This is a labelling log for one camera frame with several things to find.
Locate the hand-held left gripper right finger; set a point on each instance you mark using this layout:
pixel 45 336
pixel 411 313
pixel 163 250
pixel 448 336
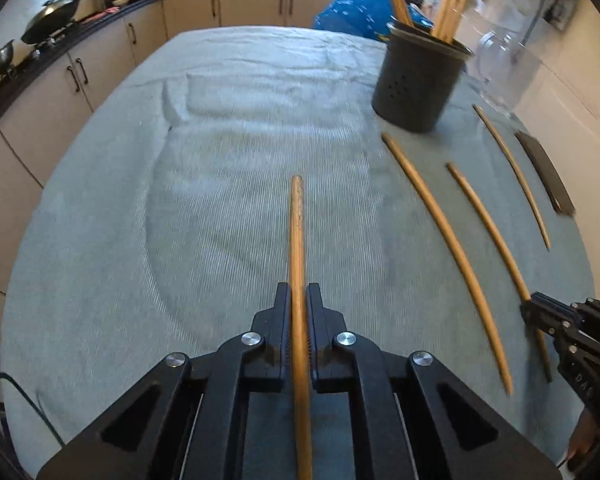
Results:
pixel 314 330

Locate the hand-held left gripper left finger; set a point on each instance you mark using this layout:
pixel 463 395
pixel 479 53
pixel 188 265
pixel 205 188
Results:
pixel 282 330

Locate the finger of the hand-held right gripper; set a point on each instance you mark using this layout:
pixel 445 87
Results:
pixel 597 312
pixel 542 312

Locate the long wooden chopstick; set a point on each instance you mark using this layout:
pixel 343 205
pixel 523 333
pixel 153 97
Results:
pixel 517 172
pixel 490 230
pixel 297 240
pixel 445 240

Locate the black perforated utensil holder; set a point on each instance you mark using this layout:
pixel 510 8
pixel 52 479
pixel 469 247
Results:
pixel 415 85

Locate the person's right hand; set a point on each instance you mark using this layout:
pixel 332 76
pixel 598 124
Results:
pixel 582 437

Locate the black smartphone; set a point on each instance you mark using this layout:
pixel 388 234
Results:
pixel 547 172

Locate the light blue table towel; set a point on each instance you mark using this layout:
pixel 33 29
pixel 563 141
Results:
pixel 205 200

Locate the clear glass pitcher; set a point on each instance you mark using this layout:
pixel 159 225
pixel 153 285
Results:
pixel 507 72

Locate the white power strip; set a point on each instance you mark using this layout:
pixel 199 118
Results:
pixel 562 7

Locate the blue plastic bag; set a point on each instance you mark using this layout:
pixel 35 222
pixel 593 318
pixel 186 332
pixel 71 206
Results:
pixel 352 10

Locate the beige lower kitchen cabinets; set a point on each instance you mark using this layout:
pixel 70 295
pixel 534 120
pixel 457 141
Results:
pixel 105 60

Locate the plate of raw meat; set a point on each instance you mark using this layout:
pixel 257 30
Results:
pixel 112 10

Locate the black gas stove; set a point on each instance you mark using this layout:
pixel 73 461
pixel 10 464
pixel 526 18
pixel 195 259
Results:
pixel 55 35

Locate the black wok with lid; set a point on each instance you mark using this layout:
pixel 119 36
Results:
pixel 50 17

